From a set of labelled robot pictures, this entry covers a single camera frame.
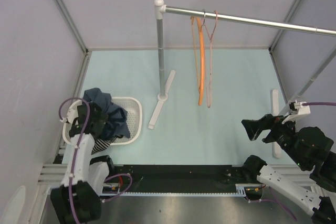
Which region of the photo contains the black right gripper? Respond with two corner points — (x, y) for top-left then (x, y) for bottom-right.
(239, 112), (308, 167)

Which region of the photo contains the navy blue t-shirt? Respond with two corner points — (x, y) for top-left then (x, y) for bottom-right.
(83, 88), (130, 141)

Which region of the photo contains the black white striped tank top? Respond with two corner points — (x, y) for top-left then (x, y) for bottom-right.
(91, 135), (123, 155)

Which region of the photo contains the orange plastic hanger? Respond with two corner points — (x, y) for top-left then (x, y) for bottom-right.
(190, 16), (206, 106)

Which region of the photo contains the pink wire hanger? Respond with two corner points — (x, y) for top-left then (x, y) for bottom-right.
(202, 10), (218, 108)

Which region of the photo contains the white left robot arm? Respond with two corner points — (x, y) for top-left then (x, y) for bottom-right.
(50, 100), (116, 223)

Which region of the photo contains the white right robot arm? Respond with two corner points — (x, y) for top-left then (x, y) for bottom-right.
(242, 114), (335, 223)

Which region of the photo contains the white perforated plastic basket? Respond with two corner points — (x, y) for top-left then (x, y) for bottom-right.
(61, 97), (142, 146)

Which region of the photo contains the silver clothes rack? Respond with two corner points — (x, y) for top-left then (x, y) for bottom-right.
(148, 0), (336, 158)

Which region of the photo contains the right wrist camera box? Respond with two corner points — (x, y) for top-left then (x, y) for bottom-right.
(281, 101), (311, 124)

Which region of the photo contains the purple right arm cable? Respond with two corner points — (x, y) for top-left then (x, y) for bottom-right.
(304, 101), (336, 108)

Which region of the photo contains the white slotted cable duct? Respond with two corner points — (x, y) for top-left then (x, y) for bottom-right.
(104, 184), (263, 197)

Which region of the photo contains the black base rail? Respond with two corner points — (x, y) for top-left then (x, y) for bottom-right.
(114, 165), (237, 194)

